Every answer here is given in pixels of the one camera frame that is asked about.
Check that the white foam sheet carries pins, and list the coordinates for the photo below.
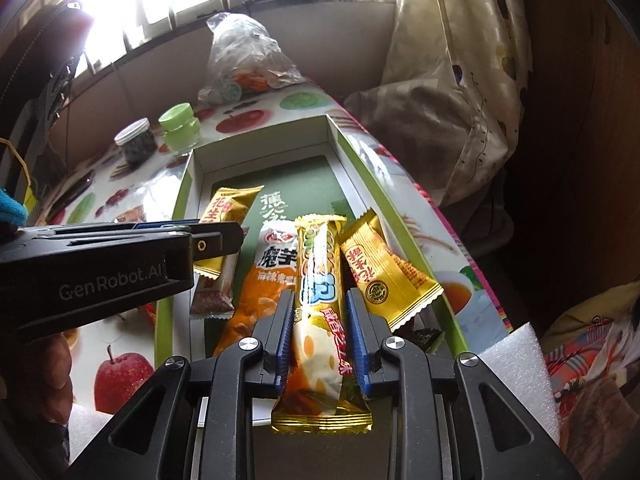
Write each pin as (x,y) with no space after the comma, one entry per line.
(530,375)

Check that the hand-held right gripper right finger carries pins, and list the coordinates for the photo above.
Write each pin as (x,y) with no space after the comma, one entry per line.
(357,350)

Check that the dark zippered cloth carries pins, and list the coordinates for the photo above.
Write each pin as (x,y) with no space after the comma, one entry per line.
(40,85)

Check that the long orange snack pouch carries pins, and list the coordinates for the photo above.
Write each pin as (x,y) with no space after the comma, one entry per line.
(250,300)

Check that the small dark sachet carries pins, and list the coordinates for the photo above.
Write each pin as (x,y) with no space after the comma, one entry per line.
(427,337)

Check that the small brown patterned sachet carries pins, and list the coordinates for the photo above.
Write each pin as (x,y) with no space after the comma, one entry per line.
(210,302)

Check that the cream patterned curtain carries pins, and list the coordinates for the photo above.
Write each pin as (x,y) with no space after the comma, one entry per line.
(450,60)

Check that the colourful printed bedding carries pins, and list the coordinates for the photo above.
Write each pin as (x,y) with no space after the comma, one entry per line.
(590,340)

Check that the dark jar white lid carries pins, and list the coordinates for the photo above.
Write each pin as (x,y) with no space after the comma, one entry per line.
(137,145)

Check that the green plastic jar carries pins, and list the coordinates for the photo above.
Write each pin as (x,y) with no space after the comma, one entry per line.
(180,130)

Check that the green cardboard box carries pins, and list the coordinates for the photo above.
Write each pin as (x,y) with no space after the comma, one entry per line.
(300,180)

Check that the blue knitted cloth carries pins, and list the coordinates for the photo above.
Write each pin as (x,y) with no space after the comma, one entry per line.
(12,207)

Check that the long yellow snack bar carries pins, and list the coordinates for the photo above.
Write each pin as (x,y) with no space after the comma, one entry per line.
(315,270)

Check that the clear plastic bag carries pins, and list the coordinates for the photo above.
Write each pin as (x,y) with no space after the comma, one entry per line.
(240,45)

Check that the fruit print tablecloth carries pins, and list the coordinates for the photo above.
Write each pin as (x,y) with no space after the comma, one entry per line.
(125,375)

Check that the brown fuzzy blanket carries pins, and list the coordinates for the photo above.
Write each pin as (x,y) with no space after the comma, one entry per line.
(605,425)

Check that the gold candy wrapper red print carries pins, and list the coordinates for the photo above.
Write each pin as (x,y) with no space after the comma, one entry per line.
(385,275)

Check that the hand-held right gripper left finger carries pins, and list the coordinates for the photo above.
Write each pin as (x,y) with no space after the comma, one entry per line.
(285,355)

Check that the brown wooden wardrobe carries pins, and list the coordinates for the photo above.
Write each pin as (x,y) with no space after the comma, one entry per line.
(575,135)

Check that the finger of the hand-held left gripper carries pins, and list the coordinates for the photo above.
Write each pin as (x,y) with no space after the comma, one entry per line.
(165,223)
(220,242)

